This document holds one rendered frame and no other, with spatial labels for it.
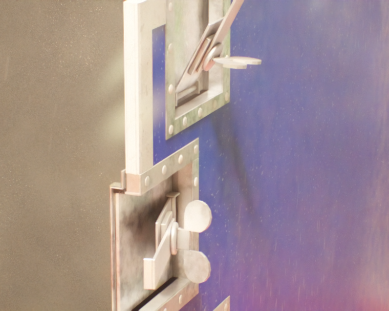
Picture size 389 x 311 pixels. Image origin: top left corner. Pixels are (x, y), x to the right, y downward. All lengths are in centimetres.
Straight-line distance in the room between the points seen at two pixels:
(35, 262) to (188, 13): 119
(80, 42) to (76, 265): 35
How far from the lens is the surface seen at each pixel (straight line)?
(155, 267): 101
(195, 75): 112
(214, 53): 109
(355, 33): 151
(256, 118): 124
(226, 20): 109
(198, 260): 108
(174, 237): 108
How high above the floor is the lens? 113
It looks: 16 degrees down
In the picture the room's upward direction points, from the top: straight up
